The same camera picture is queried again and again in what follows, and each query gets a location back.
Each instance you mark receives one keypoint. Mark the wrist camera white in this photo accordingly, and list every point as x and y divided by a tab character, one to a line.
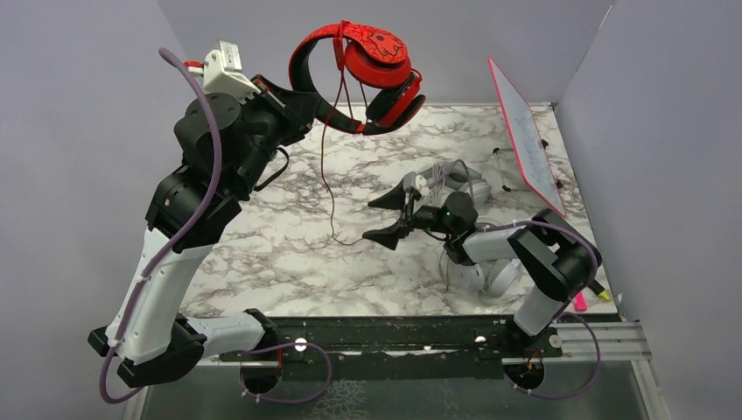
221	72
415	185

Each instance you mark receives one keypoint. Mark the pink-framed whiteboard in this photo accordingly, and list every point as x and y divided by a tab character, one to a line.
526	142

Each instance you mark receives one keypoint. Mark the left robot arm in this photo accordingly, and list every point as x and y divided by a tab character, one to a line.
248	329

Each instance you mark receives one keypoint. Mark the red headphones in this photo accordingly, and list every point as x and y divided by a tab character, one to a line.
376	58

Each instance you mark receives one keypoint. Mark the black yellow marker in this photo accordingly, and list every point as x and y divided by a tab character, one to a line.
599	290

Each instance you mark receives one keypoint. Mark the white gaming headset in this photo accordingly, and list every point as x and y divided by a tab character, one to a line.
490	279

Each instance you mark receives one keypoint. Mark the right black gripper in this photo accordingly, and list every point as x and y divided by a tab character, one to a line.
389	236

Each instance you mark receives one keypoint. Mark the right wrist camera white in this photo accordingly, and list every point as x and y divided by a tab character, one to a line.
415	185

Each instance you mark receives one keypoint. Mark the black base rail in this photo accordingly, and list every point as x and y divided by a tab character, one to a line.
394	348

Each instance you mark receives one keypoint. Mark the pink highlighter marker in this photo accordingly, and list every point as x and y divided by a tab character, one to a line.
579	303

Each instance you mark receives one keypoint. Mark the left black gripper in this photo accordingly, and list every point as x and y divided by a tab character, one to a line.
295	109

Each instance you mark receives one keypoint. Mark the black whiteboard stand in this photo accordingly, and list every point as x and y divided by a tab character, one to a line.
508	170

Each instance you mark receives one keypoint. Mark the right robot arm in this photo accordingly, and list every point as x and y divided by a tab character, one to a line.
559	260

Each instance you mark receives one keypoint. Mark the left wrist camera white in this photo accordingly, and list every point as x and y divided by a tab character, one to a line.
221	72

